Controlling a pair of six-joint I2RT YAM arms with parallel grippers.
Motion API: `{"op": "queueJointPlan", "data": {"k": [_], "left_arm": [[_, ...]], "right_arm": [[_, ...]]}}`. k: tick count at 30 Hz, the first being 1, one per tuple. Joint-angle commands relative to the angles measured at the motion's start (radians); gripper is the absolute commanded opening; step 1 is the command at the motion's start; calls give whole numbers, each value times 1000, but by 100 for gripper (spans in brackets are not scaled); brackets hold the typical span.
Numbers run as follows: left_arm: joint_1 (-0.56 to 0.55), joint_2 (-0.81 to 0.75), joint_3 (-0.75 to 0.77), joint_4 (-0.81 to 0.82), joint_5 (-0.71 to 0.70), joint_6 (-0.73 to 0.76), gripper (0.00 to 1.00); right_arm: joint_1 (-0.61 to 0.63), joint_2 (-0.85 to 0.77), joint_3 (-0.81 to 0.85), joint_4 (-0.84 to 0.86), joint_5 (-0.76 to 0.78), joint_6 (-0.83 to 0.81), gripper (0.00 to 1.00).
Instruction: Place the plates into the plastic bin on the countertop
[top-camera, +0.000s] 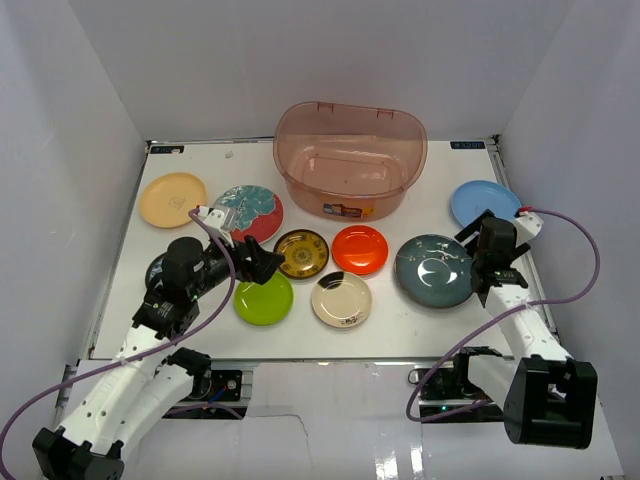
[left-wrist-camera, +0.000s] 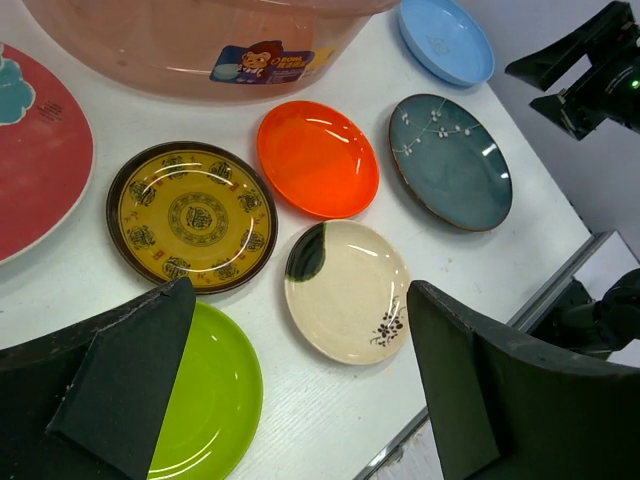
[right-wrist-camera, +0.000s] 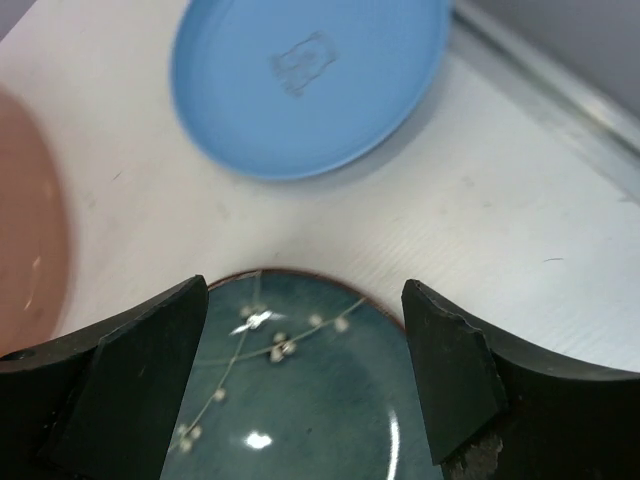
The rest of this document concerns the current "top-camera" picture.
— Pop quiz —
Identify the teal and red floral plate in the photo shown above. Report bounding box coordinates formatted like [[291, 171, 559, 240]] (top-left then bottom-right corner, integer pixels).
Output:
[[214, 185, 284, 244]]

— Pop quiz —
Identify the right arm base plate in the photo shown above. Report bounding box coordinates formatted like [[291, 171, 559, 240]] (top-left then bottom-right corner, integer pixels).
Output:
[[417, 367, 503, 423]]

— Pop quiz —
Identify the translucent pink plastic bin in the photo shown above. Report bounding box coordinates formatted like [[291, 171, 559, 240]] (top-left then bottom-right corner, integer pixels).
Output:
[[273, 101, 428, 222]]

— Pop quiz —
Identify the left dark table label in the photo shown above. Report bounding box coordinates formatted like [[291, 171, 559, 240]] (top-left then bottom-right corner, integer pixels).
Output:
[[149, 145, 184, 155]]

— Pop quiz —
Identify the pale yellow bear plate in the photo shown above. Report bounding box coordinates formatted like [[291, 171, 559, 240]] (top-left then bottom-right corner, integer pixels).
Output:
[[139, 172, 208, 229]]

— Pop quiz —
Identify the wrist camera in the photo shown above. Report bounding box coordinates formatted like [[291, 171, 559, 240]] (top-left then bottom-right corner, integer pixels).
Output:
[[196, 204, 239, 234], [511, 207, 544, 247]]

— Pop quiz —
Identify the black and gold patterned plate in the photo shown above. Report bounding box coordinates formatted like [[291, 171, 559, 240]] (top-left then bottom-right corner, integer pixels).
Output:
[[273, 229, 329, 280]]

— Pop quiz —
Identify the right dark table label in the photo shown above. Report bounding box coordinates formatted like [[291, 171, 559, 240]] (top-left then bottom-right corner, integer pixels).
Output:
[[450, 141, 486, 150]]

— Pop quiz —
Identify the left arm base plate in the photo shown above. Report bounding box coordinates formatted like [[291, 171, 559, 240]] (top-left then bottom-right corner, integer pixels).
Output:
[[164, 370, 251, 420]]

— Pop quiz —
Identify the dark table label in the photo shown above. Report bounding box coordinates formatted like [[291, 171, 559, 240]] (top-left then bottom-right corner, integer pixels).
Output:
[[450, 141, 486, 150], [149, 145, 184, 155]]

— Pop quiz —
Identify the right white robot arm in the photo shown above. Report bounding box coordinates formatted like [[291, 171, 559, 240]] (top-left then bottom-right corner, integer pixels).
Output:
[[451, 208, 598, 450]]

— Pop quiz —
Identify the dark blue plate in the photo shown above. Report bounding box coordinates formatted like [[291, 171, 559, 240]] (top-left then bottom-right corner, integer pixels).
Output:
[[144, 254, 165, 289]]

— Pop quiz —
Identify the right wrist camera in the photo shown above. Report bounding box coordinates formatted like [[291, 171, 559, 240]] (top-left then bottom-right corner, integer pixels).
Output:
[[511, 207, 544, 247]]

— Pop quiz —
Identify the dark teal glazed plate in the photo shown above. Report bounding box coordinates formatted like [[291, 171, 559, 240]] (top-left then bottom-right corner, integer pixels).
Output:
[[394, 234, 473, 309]]

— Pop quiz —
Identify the lime green plate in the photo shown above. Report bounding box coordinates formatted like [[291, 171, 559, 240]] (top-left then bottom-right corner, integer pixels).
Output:
[[233, 272, 294, 326]]

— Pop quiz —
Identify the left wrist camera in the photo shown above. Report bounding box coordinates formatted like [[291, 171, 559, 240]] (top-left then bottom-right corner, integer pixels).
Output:
[[196, 204, 239, 234]]

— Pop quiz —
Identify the cream and black plate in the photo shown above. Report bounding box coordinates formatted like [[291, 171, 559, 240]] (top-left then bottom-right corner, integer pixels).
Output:
[[311, 271, 373, 329]]

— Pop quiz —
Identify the orange plate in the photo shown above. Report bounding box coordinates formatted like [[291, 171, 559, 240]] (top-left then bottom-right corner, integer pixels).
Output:
[[331, 225, 389, 276]]

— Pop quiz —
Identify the light blue plate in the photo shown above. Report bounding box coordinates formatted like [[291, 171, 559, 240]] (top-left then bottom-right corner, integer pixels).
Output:
[[450, 180, 522, 227]]

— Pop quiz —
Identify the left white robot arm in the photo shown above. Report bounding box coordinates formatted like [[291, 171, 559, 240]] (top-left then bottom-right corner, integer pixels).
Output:
[[32, 236, 284, 479]]

